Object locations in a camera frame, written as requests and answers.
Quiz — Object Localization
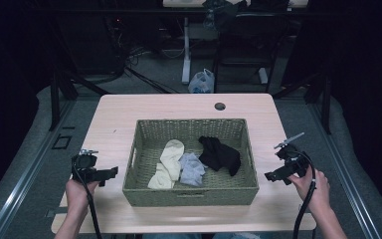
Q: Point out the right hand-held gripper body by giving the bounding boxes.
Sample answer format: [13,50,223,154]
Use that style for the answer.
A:
[274,131,311,181]

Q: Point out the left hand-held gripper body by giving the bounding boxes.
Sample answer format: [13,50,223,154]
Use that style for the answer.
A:
[71,148,99,184]

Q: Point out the person's left hand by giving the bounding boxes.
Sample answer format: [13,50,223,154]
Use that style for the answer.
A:
[65,178,100,213]

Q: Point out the person's right hand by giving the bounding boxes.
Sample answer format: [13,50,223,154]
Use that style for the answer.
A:
[287,164,332,215]

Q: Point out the black sock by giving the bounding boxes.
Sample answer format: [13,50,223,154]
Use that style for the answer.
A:
[197,135,242,177]

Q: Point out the cream sock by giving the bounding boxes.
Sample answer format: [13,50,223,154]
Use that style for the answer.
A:
[146,138,186,190]

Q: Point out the black metal stand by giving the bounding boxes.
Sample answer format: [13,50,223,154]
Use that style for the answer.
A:
[272,71,333,135]
[48,64,111,131]

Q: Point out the light blue sock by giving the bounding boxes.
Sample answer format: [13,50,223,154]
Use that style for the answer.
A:
[178,151,209,187]

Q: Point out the green woven basket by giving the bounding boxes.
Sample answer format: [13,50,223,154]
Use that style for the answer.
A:
[122,118,261,208]

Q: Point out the white desk leg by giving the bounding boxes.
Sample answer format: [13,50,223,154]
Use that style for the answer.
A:
[181,16,192,85]
[258,67,270,85]

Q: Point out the translucent plastic bag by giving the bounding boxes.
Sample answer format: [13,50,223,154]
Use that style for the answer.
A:
[187,68,216,95]

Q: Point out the black chair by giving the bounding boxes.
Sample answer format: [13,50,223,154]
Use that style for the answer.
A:
[212,12,290,95]

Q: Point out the dark bag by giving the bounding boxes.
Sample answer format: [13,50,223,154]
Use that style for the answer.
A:
[201,0,249,32]

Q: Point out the white desk top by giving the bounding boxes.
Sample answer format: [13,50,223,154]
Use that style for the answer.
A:
[162,0,309,9]

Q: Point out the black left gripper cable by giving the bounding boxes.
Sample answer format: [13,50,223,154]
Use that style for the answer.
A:
[72,163,103,239]

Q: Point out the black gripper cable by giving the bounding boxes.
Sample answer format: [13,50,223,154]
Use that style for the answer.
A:
[72,163,103,239]
[291,150,317,239]

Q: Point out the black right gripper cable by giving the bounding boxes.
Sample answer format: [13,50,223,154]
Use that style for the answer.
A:
[291,150,317,239]

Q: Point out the black floor cables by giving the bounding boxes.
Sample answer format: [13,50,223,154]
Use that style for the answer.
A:
[123,46,182,95]

